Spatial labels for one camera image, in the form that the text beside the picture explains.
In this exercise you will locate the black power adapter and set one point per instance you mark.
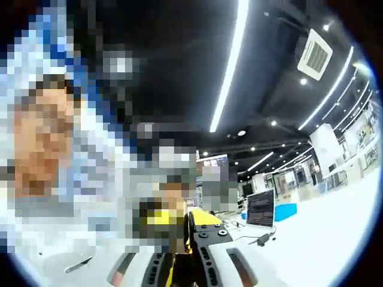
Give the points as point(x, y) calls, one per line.
point(264, 239)

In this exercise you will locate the open laptop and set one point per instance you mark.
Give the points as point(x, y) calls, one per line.
point(260, 209)

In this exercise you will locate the blue box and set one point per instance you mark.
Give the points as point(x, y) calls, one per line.
point(285, 212)

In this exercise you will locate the large display monitor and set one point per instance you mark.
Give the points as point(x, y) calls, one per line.
point(214, 161)

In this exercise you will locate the person's white shirt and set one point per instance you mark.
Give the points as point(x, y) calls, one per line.
point(54, 269)

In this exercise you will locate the round ceiling fixture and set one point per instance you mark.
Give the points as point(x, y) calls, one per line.
point(241, 133)

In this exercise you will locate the white square pillar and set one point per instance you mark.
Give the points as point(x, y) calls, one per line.
point(326, 149)

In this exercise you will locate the long ceiling light strip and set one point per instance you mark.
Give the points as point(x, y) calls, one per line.
point(230, 65)

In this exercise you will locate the ceiling spotlights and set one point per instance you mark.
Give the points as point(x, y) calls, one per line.
point(303, 81)

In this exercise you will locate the curved ceiling light strip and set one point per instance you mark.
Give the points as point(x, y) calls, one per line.
point(326, 89)

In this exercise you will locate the white ceiling air vent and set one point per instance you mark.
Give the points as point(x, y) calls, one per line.
point(314, 54)

